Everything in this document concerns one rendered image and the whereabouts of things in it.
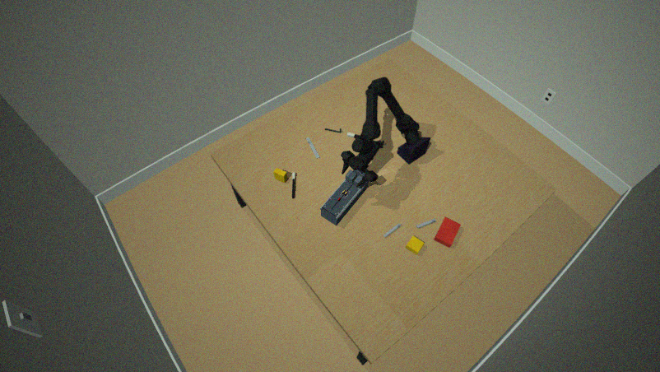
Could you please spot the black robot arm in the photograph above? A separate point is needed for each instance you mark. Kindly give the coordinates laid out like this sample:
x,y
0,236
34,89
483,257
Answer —
x,y
371,128

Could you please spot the red rectangular block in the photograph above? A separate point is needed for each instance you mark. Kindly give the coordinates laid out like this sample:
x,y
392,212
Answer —
x,y
447,232

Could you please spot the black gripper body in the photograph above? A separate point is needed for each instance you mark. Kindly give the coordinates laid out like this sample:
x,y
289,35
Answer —
x,y
369,175

